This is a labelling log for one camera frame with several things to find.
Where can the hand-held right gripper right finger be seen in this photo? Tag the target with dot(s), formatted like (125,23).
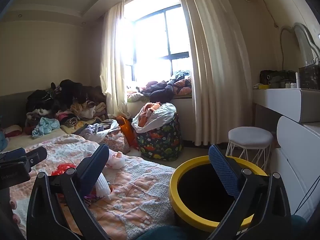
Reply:
(222,170)

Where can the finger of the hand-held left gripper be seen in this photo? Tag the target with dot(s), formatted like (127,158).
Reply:
(36,155)
(12,153)

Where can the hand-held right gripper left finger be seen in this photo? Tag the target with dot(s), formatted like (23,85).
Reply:
(91,172)

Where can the purple foil wrapper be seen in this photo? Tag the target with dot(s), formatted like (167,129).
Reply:
(88,197)

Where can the yellow rimmed black trash bin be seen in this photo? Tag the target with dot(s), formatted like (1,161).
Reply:
(175,195)

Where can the person's left hand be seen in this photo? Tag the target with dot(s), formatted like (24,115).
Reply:
(13,203)

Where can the white foam net sleeve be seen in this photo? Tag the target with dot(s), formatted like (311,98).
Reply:
(103,185)

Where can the red and white cloth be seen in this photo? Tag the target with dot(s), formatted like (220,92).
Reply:
(12,131)

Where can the white plastic wrapper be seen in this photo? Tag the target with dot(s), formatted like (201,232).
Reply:
(115,160)

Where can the red crinkled wrapper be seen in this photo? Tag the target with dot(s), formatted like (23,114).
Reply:
(62,168)

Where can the light blue cloth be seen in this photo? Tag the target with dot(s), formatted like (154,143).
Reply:
(45,126)

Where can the pink floral bag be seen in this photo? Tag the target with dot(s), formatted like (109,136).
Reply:
(100,128)
(116,140)

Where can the peach and white fluffy blanket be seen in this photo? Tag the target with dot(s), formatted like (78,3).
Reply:
(140,192)

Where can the orange plastic bag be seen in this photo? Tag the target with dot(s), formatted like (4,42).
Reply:
(126,130)

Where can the dinosaur print laundry basket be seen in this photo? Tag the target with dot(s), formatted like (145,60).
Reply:
(162,142)

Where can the pile of dark clothes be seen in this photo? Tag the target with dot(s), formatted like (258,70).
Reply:
(75,95)

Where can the white drawer cabinet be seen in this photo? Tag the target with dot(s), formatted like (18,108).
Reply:
(300,155)

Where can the orange clothes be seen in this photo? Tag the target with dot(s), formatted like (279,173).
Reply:
(147,115)

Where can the white plastic bag liner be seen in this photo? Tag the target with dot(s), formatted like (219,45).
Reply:
(162,116)

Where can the white vanity desk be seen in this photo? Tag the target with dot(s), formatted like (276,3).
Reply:
(280,102)

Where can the wide cream curtain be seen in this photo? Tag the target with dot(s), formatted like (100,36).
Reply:
(212,80)

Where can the yellow box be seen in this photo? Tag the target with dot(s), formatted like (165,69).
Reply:
(263,86)

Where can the heap of clothes on windowsill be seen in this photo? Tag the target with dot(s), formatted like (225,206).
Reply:
(160,90)

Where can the dark patterned bag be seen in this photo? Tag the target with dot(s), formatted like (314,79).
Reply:
(275,77)

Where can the narrow cream curtain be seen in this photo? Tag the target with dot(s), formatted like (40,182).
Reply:
(112,67)

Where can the white bottle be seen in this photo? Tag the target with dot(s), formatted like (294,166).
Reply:
(297,80)

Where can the dark clear drawer organizer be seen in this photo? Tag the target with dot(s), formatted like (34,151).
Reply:
(310,77)

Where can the black framed window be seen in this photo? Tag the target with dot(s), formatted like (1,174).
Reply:
(175,30)

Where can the wavy framed mirror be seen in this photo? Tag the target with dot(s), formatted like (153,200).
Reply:
(303,42)

